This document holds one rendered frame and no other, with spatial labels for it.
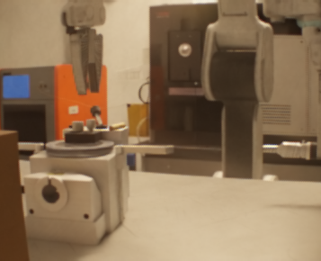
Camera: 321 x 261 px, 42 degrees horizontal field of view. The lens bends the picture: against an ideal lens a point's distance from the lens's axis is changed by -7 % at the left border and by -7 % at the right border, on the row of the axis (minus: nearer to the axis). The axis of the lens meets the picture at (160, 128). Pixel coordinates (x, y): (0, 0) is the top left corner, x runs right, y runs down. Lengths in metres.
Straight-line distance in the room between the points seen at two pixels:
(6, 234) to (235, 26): 1.21
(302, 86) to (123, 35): 1.88
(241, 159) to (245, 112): 0.15
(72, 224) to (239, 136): 0.97
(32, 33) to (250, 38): 2.94
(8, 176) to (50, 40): 3.74
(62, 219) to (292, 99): 1.69
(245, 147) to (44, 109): 0.85
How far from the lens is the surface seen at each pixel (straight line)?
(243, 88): 1.30
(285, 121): 2.09
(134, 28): 3.54
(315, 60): 0.62
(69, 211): 0.49
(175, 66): 2.20
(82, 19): 0.82
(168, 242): 0.50
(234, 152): 1.41
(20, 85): 1.91
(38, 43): 4.02
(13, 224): 0.22
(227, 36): 1.37
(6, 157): 0.21
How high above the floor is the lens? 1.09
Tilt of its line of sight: 7 degrees down
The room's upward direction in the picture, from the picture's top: straight up
